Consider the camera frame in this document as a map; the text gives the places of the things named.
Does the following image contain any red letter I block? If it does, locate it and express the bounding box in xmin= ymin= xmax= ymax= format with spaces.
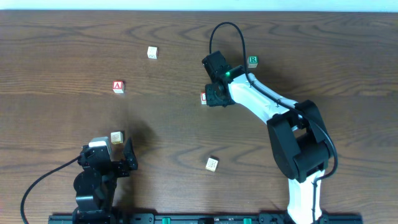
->
xmin=201 ymin=92 xmax=207 ymax=105

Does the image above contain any red letter A block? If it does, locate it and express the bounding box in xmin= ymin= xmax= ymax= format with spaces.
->
xmin=113 ymin=81 xmax=125 ymax=94

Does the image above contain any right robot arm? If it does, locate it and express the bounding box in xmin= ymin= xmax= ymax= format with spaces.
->
xmin=205 ymin=65 xmax=336 ymax=223

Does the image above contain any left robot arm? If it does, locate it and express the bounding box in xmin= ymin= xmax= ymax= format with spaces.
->
xmin=72 ymin=136 xmax=138 ymax=223

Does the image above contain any beige block with oval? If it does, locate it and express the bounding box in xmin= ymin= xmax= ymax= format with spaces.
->
xmin=110 ymin=131 xmax=124 ymax=144

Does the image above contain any green letter R block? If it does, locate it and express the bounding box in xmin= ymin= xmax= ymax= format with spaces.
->
xmin=247 ymin=56 xmax=259 ymax=68

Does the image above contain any beige block with pattern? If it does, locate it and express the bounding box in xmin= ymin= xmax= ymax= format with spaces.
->
xmin=205 ymin=157 xmax=219 ymax=172

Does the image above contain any plain white wooden block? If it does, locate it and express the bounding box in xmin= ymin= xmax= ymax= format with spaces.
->
xmin=147 ymin=46 xmax=158 ymax=59

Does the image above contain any black mounting rail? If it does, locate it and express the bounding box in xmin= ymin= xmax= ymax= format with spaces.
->
xmin=48 ymin=212 xmax=363 ymax=224

